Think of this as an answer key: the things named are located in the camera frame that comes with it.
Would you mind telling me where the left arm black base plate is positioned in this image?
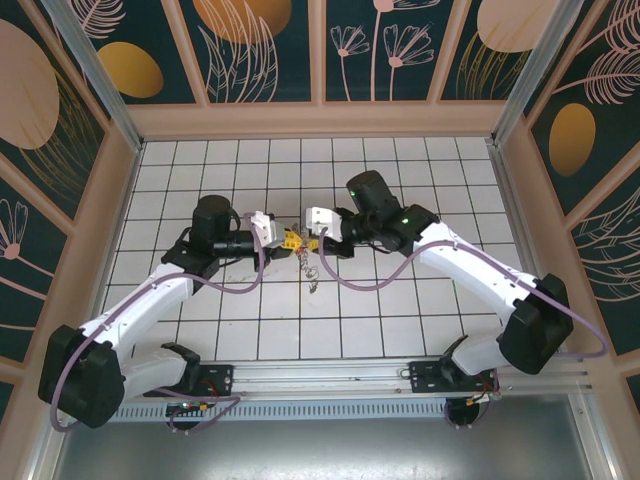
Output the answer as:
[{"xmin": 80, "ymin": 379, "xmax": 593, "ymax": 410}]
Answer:
[{"xmin": 194, "ymin": 363, "xmax": 236, "ymax": 399}]

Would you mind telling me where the aluminium corner post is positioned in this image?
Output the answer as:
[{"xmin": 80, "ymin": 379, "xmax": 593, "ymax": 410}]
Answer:
[
  {"xmin": 489, "ymin": 0, "xmax": 586, "ymax": 149},
  {"xmin": 39, "ymin": 0, "xmax": 147, "ymax": 154}
]

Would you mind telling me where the aluminium side rail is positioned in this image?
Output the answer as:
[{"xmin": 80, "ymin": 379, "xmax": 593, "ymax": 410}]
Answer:
[{"xmin": 487, "ymin": 142, "xmax": 569, "ymax": 354}]

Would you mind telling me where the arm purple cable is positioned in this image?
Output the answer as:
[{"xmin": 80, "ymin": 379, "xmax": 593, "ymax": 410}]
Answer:
[
  {"xmin": 49, "ymin": 213, "xmax": 266, "ymax": 434},
  {"xmin": 319, "ymin": 227, "xmax": 612, "ymax": 402}
]

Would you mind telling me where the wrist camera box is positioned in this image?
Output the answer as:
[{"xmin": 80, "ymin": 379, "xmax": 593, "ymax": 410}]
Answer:
[
  {"xmin": 249, "ymin": 210, "xmax": 279, "ymax": 249},
  {"xmin": 304, "ymin": 205, "xmax": 344, "ymax": 237}
]

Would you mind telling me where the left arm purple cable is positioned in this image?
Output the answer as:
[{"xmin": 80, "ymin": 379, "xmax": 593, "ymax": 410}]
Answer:
[{"xmin": 49, "ymin": 213, "xmax": 266, "ymax": 434}]

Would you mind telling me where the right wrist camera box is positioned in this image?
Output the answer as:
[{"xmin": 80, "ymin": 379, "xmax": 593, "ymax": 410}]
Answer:
[{"xmin": 304, "ymin": 205, "xmax": 344, "ymax": 237}]

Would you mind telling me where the keyring chain with red key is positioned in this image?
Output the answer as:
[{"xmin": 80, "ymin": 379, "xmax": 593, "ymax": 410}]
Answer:
[{"xmin": 293, "ymin": 222, "xmax": 322, "ymax": 297}]

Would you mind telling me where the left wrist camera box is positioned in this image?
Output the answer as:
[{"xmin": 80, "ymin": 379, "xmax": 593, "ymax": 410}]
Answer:
[{"xmin": 249, "ymin": 210, "xmax": 279, "ymax": 249}]

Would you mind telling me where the grey metal sheet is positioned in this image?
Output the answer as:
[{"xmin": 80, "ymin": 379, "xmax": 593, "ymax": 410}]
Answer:
[{"xmin": 49, "ymin": 418, "xmax": 619, "ymax": 480}]

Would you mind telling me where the aluminium mounting rail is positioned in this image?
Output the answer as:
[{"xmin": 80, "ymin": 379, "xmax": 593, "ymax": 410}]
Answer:
[{"xmin": 119, "ymin": 353, "xmax": 595, "ymax": 401}]

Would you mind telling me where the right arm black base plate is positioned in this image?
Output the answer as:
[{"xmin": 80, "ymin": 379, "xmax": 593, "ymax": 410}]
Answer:
[{"xmin": 408, "ymin": 358, "xmax": 501, "ymax": 397}]

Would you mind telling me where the slotted metal cable duct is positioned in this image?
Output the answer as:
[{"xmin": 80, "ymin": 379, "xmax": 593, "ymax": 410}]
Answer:
[{"xmin": 112, "ymin": 401, "xmax": 576, "ymax": 423}]

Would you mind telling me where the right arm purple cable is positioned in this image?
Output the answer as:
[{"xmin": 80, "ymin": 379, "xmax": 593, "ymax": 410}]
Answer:
[{"xmin": 319, "ymin": 227, "xmax": 612, "ymax": 402}]

